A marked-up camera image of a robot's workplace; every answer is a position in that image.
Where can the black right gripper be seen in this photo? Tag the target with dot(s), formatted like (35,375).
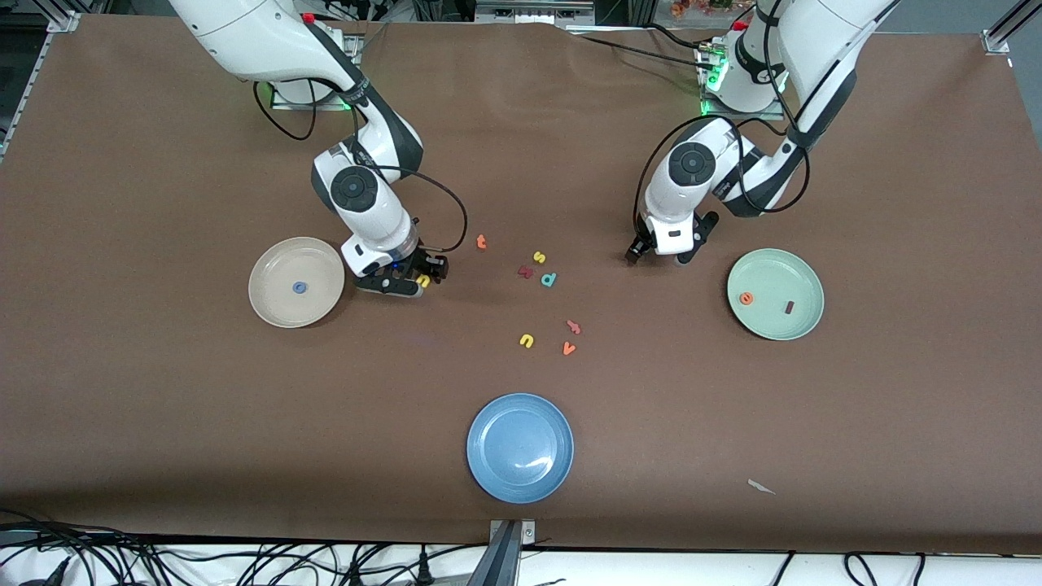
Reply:
(424,262)

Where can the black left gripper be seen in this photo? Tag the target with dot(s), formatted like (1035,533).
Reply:
(705,227)

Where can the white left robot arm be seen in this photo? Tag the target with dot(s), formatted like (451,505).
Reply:
(822,41)

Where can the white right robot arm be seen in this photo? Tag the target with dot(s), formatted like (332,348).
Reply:
(244,32)

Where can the green round plate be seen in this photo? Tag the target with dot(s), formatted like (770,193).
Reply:
(775,277)

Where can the beige round plate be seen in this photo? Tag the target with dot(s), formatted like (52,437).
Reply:
(277,268)

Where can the blue round plate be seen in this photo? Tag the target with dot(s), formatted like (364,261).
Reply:
(520,448)

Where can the orange decorative object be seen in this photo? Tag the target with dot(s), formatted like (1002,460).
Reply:
(700,6)

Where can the grey power strip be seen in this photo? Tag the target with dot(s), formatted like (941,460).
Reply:
(529,12)

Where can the white paper scrap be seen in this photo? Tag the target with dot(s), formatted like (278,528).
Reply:
(761,487)

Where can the brown table cover sheet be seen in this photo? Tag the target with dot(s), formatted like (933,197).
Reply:
(163,407)

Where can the black power plug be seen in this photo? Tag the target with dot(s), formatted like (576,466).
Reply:
(423,570)

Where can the dark grey mounting pole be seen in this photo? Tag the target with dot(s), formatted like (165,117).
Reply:
(498,566)

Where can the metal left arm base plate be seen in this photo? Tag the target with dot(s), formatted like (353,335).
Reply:
(724,114)

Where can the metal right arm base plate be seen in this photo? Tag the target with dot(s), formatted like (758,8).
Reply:
(285,104)

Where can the silver metal bracket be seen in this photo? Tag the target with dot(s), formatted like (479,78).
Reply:
(529,533)

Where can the aluminium frame profile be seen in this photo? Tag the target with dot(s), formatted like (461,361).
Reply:
(32,73)
(997,41)

